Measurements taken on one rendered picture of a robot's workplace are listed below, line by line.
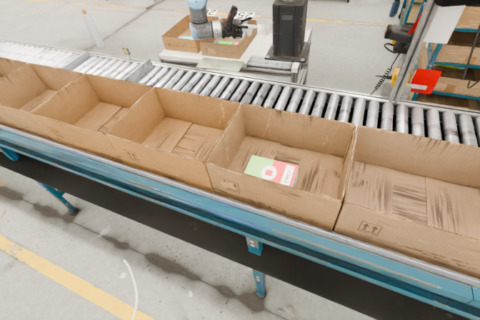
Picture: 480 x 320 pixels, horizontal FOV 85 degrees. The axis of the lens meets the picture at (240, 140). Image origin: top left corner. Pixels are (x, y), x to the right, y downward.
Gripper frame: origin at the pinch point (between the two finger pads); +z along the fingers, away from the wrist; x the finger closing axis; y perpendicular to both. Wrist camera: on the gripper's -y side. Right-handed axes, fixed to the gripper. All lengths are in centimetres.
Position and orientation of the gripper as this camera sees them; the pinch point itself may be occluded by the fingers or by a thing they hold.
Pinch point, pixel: (256, 21)
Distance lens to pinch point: 163.9
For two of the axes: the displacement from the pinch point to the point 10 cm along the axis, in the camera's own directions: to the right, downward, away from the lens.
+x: 1.8, 6.7, -7.2
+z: 9.8, -1.5, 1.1
